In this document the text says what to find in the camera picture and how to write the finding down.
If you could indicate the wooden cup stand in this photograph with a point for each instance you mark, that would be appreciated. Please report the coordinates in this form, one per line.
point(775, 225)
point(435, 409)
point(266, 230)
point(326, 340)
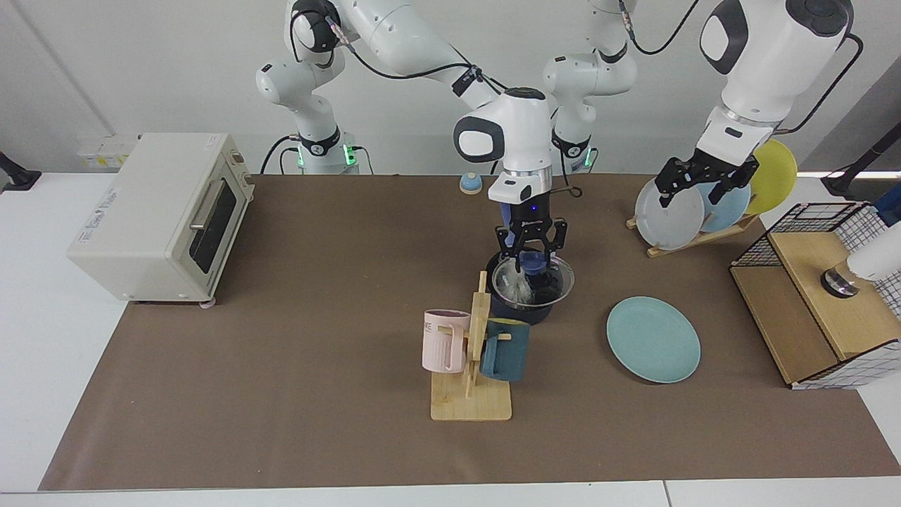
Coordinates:
point(470, 401)

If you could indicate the white cylinder with silver end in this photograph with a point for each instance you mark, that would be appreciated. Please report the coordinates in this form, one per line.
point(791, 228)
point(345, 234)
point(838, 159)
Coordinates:
point(876, 260)

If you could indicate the yellow plate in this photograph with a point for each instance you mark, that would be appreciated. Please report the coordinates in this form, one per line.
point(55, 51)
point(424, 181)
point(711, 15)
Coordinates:
point(778, 179)

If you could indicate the glass lid with blue knob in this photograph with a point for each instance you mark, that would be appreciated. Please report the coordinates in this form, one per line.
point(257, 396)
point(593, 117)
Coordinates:
point(556, 282)

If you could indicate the small blue round bell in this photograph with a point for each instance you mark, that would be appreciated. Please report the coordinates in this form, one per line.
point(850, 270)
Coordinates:
point(471, 184)

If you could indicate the white wall socket strip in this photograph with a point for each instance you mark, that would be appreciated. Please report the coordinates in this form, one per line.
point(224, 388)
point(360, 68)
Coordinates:
point(98, 156)

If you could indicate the light blue plate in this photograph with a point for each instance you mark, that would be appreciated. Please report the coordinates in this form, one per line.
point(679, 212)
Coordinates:
point(735, 208)

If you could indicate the grey plate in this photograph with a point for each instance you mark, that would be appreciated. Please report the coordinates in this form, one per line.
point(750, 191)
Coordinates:
point(665, 222)

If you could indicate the white vermicelli bundle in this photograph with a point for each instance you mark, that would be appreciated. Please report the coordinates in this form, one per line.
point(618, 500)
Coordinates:
point(515, 289)

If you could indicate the brown table cloth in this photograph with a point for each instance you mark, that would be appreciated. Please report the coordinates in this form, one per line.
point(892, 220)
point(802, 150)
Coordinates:
point(317, 317)

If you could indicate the dark teal cup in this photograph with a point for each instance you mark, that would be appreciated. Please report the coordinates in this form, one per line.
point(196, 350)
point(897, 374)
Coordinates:
point(505, 355)

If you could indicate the pale toaster oven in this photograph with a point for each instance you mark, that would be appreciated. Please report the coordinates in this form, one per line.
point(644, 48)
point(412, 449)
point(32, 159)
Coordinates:
point(134, 232)

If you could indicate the teal plate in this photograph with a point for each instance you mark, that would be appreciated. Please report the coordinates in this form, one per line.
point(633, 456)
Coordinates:
point(653, 339)

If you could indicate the pink cup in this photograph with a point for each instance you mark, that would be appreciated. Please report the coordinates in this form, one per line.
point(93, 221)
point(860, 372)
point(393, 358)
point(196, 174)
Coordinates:
point(443, 345)

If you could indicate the wooden plate rack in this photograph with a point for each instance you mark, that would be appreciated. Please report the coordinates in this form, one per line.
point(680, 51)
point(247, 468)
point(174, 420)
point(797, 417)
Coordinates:
point(693, 243)

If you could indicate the black stand foot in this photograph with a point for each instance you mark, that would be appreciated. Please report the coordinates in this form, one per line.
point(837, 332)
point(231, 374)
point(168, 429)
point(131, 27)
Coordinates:
point(841, 184)
point(17, 179)

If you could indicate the dark blue object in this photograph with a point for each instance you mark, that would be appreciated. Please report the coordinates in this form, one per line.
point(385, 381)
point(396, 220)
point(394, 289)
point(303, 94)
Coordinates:
point(892, 213)

